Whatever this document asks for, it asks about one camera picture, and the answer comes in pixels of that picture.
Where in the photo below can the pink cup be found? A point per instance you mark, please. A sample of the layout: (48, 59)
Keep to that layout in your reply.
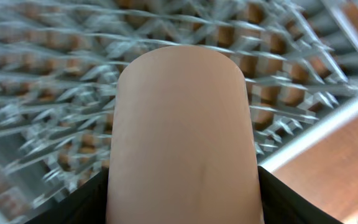
(182, 145)

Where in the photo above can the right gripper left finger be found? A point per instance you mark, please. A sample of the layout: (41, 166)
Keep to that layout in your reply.
(86, 205)

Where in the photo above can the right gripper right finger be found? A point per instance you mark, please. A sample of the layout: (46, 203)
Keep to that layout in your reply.
(282, 205)

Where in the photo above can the grey dishwasher rack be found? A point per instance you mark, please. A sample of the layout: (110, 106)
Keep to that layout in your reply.
(60, 61)

